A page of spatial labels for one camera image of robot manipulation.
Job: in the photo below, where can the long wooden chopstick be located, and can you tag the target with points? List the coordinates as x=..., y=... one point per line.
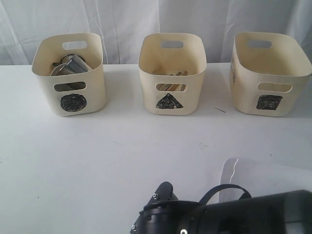
x=171, y=87

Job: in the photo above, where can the steel mug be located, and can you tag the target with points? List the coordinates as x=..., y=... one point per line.
x=75, y=64

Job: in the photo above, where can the white square plate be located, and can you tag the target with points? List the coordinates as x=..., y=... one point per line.
x=261, y=179

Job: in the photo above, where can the short wooden chopstick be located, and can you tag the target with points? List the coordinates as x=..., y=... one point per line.
x=179, y=73

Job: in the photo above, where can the stainless steel bowl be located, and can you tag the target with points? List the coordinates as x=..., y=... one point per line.
x=58, y=70

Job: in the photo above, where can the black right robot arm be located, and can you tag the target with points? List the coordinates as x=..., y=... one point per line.
x=283, y=213

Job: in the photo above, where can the cream bin with triangle mark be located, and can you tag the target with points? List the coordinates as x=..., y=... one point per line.
x=165, y=53

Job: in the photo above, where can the cream bin with circle mark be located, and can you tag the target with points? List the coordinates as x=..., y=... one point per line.
x=90, y=99

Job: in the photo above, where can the cream bin with square mark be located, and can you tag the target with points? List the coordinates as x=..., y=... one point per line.
x=268, y=73

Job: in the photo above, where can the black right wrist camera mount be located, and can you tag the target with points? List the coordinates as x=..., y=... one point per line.
x=163, y=199

